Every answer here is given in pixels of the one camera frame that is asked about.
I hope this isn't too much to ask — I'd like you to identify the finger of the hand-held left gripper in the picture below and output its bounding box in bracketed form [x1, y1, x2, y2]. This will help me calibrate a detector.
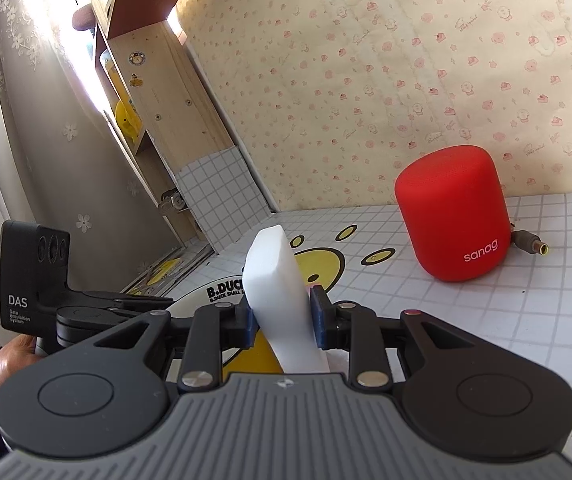
[85, 290, 175, 312]

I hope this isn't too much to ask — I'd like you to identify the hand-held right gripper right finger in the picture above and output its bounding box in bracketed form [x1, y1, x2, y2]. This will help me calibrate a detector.
[310, 285, 482, 392]

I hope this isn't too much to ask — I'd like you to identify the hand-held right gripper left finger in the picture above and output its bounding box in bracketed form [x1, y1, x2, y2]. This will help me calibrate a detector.
[91, 302, 267, 395]

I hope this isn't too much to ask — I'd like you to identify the yellow bowl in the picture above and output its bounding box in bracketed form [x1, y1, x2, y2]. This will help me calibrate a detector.
[172, 280, 287, 376]

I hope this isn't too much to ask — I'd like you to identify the white sponge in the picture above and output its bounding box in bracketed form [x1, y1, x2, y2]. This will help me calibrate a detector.
[242, 225, 333, 374]

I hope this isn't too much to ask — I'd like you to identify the person's left hand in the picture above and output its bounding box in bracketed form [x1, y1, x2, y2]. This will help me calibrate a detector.
[0, 334, 48, 397]

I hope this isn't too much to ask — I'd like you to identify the floral curtain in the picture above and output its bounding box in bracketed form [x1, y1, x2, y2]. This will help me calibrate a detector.
[0, 0, 187, 346]

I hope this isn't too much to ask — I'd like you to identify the red speaker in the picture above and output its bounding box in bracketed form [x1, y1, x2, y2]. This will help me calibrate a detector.
[394, 144, 512, 282]

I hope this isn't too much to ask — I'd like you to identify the yellow plastic toy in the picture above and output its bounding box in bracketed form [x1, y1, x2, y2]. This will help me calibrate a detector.
[112, 99, 143, 142]

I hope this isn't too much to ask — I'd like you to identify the light wooden shelf unit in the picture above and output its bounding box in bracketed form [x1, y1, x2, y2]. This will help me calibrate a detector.
[87, 0, 277, 257]

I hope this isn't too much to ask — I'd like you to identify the brown plush toy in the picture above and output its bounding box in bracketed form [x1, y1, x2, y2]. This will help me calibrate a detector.
[70, 4, 97, 32]

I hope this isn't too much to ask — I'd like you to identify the cable plug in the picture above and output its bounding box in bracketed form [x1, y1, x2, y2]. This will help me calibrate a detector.
[512, 229, 552, 259]

